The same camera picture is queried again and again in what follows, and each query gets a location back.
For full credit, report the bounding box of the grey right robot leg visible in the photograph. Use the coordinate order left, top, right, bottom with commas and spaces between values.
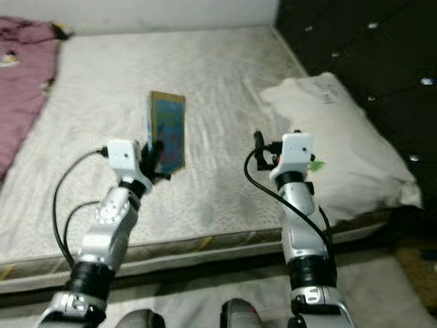
220, 298, 264, 328

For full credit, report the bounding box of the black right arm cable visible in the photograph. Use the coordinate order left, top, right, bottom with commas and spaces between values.
244, 154, 335, 257

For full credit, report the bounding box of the grey robot leg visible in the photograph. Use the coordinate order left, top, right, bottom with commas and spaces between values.
220, 298, 264, 328
119, 309, 165, 328

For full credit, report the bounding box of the colourful picture book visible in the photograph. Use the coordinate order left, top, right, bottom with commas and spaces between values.
148, 91, 187, 176

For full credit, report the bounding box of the purple printed blanket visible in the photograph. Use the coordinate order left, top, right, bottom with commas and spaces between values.
0, 17, 72, 182

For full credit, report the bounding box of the brown woven mat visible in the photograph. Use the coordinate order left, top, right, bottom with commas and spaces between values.
393, 236, 437, 291

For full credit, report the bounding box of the black tufted headboard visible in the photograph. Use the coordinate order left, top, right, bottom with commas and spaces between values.
274, 0, 437, 206

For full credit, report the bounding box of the white pillow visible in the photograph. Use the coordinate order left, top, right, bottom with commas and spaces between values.
259, 72, 423, 223

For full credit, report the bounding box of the long black left arm cable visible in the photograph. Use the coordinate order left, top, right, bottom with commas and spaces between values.
51, 147, 110, 271

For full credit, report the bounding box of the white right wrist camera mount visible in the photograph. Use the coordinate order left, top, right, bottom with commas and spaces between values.
270, 132, 315, 184

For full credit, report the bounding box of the short black left arm cable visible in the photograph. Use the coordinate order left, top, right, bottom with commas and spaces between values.
65, 200, 107, 267

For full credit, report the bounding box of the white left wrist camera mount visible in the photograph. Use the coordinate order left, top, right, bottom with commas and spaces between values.
106, 139, 152, 195

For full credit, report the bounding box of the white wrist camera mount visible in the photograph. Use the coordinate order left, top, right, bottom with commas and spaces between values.
270, 132, 315, 184
106, 139, 152, 195

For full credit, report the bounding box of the white quilted mattress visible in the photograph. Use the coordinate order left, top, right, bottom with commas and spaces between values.
0, 26, 421, 295

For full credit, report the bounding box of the grey left robot leg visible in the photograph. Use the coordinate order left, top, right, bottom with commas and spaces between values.
119, 309, 165, 328

